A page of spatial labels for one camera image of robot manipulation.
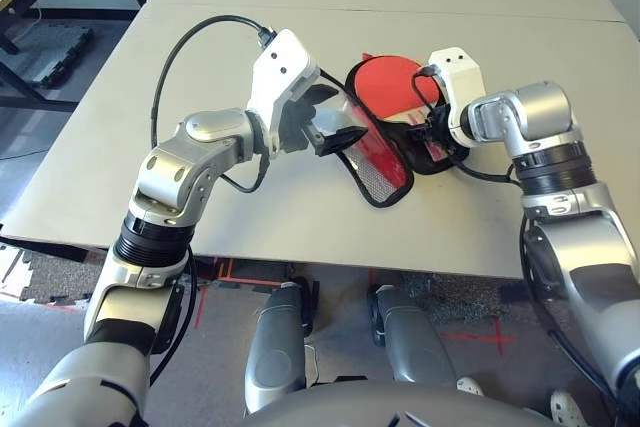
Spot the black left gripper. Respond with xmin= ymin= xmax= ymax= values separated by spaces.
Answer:
xmin=278 ymin=85 xmax=369 ymax=158

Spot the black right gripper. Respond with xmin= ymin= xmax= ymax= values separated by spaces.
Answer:
xmin=407 ymin=102 xmax=464 ymax=154

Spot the red ping-pong paddle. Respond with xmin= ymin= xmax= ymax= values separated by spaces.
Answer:
xmin=353 ymin=57 xmax=451 ymax=163

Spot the red black paddle case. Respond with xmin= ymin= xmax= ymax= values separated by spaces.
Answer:
xmin=309 ymin=54 xmax=471 ymax=209

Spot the grey speckled floor mat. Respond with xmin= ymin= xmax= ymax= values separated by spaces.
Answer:
xmin=399 ymin=271 xmax=571 ymax=328

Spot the grey robot right leg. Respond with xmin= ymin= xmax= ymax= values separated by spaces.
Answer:
xmin=367 ymin=284 xmax=459 ymax=388

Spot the grey robot leg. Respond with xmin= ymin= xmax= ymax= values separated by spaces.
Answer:
xmin=367 ymin=284 xmax=459 ymax=388
xmin=244 ymin=281 xmax=321 ymax=413

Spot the red tape cross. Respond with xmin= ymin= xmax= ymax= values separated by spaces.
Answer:
xmin=442 ymin=319 xmax=516 ymax=351

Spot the grey robot left leg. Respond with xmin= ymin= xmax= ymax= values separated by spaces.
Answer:
xmin=244 ymin=281 xmax=321 ymax=413

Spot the white perforated shoe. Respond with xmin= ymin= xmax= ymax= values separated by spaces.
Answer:
xmin=457 ymin=376 xmax=485 ymax=396
xmin=549 ymin=389 xmax=589 ymax=427

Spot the black foam floor tile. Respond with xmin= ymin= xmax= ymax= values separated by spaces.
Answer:
xmin=22 ymin=21 xmax=95 ymax=91

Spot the grey robot torso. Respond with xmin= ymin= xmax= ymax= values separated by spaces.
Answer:
xmin=244 ymin=381 xmax=551 ymax=427

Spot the grey puzzle floor mat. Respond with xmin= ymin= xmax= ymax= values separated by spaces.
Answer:
xmin=0 ymin=241 xmax=106 ymax=308

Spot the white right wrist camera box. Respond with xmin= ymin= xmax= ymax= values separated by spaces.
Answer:
xmin=428 ymin=47 xmax=487 ymax=143

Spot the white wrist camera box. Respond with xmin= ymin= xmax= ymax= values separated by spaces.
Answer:
xmin=245 ymin=28 xmax=321 ymax=156
xmin=428 ymin=47 xmax=487 ymax=143

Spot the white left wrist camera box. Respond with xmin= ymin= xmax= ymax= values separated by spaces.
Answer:
xmin=245 ymin=28 xmax=321 ymax=156

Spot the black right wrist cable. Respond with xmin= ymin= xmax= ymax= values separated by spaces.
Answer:
xmin=412 ymin=64 xmax=631 ymax=427

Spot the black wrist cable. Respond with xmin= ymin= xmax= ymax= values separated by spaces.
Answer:
xmin=412 ymin=64 xmax=631 ymax=427
xmin=149 ymin=15 xmax=276 ymax=193

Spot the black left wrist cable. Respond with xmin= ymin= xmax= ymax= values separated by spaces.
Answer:
xmin=149 ymin=15 xmax=276 ymax=193

